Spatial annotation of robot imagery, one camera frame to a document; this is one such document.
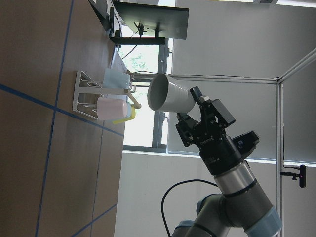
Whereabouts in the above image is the grey plastic cup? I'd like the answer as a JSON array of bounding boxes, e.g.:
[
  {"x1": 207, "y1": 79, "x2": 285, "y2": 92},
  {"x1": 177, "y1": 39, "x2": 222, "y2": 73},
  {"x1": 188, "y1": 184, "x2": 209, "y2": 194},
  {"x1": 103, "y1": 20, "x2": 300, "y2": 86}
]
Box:
[{"x1": 147, "y1": 74, "x2": 195, "y2": 113}]

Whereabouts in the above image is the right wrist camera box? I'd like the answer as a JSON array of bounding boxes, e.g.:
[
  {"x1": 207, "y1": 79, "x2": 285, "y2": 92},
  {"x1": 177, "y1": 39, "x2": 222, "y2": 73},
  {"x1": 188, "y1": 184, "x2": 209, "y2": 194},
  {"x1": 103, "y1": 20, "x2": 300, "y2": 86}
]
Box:
[{"x1": 233, "y1": 130, "x2": 259, "y2": 158}]

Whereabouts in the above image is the black computer monitor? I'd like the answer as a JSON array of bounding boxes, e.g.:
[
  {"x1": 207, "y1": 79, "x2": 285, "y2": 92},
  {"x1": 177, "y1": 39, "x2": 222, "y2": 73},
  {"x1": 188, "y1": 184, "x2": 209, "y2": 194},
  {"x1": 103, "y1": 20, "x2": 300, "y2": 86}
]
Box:
[{"x1": 114, "y1": 1, "x2": 189, "y2": 40}]

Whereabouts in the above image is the pink plastic cup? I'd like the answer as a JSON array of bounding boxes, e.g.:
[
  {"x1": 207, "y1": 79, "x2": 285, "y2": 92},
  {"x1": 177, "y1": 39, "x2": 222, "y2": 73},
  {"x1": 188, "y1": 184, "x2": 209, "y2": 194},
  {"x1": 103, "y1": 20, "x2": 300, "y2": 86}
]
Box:
[{"x1": 97, "y1": 97, "x2": 130, "y2": 120}]

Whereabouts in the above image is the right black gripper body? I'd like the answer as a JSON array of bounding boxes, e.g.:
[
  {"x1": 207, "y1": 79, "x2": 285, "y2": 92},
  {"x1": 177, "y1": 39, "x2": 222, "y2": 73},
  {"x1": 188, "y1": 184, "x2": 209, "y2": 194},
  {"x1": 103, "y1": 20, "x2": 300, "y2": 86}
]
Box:
[{"x1": 176, "y1": 99, "x2": 244, "y2": 176}]

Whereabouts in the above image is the yellow plastic cup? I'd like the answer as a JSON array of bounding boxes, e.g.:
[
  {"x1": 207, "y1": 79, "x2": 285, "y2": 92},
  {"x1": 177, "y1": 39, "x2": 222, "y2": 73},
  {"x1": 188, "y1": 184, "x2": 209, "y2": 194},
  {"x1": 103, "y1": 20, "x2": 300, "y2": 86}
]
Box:
[{"x1": 112, "y1": 104, "x2": 136, "y2": 124}]

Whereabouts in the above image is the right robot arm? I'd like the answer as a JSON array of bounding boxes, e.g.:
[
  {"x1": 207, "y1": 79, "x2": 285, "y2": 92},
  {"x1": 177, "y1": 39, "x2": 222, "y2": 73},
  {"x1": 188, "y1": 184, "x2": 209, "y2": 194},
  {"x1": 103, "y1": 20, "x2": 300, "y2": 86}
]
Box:
[{"x1": 162, "y1": 87, "x2": 282, "y2": 237}]

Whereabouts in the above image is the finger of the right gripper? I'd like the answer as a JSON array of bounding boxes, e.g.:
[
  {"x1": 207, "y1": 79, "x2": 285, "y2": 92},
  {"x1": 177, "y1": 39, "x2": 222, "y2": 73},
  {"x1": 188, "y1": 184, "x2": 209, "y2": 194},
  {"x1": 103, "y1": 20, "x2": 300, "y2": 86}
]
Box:
[{"x1": 190, "y1": 86, "x2": 205, "y2": 104}]

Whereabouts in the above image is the black camera on frame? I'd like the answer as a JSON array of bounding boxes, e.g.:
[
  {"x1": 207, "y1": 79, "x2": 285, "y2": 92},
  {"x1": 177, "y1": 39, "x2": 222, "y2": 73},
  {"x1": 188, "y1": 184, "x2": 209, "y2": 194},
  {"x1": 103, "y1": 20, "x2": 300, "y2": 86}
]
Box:
[{"x1": 280, "y1": 164, "x2": 307, "y2": 188}]

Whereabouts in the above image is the white wire cup rack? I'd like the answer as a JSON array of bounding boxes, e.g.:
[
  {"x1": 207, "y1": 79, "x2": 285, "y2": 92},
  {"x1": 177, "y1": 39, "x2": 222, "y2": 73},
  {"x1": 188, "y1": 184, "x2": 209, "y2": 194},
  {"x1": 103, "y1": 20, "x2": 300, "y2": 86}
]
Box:
[{"x1": 73, "y1": 71, "x2": 142, "y2": 120}]

